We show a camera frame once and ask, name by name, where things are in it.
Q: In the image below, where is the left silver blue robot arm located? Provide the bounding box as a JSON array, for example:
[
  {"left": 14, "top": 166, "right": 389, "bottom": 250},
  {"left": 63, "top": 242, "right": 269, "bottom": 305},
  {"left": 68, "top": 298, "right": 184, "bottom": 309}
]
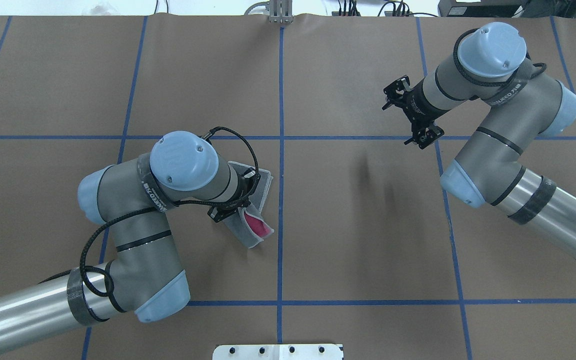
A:
[{"left": 0, "top": 126, "right": 262, "bottom": 354}]

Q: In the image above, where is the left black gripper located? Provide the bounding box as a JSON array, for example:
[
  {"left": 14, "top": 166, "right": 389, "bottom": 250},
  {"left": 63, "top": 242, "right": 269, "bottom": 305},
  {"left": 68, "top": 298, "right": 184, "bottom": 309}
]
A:
[{"left": 235, "top": 168, "right": 263, "bottom": 207}]

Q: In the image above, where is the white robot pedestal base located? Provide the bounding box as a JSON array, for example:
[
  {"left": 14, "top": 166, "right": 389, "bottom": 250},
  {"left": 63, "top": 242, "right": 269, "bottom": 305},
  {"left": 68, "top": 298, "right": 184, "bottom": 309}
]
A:
[{"left": 212, "top": 343, "right": 345, "bottom": 360}]

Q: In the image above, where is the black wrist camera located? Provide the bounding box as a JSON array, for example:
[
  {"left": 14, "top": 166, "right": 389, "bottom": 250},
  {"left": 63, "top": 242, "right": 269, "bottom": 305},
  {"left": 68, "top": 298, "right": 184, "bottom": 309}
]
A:
[
  {"left": 206, "top": 200, "right": 250, "bottom": 223},
  {"left": 404, "top": 124, "right": 445, "bottom": 150}
]

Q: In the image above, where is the black box white label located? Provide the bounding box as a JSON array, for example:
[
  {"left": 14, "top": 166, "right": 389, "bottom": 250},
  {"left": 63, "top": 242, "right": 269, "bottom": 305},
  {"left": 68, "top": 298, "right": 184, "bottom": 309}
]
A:
[{"left": 437, "top": 0, "right": 522, "bottom": 18}]

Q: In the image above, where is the black braided cable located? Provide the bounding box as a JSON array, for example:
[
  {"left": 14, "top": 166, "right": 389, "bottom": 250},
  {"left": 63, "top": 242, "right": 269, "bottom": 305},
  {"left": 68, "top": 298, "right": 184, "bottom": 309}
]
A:
[
  {"left": 452, "top": 27, "right": 548, "bottom": 89},
  {"left": 79, "top": 126, "right": 261, "bottom": 298}
]

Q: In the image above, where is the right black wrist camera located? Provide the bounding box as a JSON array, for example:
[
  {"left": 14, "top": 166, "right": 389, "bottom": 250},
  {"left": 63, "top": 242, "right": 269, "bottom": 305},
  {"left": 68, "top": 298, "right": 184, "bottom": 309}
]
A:
[{"left": 404, "top": 124, "right": 445, "bottom": 150}]

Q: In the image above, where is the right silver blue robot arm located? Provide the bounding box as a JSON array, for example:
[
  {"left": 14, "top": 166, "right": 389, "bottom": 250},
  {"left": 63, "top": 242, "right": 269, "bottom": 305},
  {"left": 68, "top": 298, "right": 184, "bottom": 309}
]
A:
[{"left": 383, "top": 22, "right": 576, "bottom": 260}]

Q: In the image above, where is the aluminium frame post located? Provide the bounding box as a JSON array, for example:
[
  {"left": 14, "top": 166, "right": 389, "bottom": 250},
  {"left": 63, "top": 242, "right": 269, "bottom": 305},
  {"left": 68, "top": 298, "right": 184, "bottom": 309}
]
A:
[{"left": 267, "top": 0, "right": 294, "bottom": 24}]

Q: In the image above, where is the pink grey towel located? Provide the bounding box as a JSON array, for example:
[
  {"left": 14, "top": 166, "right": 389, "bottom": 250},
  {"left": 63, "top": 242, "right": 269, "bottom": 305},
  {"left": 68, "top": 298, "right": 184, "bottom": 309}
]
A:
[{"left": 222, "top": 168, "right": 275, "bottom": 249}]

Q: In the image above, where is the right black braided cable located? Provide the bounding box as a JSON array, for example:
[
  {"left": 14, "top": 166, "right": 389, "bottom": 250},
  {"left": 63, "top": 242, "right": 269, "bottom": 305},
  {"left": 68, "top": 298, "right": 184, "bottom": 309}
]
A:
[{"left": 452, "top": 27, "right": 548, "bottom": 89}]

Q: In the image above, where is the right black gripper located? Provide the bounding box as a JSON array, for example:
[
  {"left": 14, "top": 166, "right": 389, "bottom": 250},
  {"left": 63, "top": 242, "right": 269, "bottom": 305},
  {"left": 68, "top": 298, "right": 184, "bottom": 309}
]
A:
[{"left": 381, "top": 75, "right": 444, "bottom": 132}]

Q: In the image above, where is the left black braided cable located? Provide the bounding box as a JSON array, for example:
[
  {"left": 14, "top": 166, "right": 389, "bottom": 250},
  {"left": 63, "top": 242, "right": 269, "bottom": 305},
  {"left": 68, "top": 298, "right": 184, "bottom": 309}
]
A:
[{"left": 79, "top": 126, "right": 261, "bottom": 298}]

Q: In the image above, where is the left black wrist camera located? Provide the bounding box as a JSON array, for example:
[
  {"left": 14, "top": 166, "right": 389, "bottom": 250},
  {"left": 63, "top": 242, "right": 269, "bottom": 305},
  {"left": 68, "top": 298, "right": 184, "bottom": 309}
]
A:
[{"left": 206, "top": 200, "right": 250, "bottom": 223}]

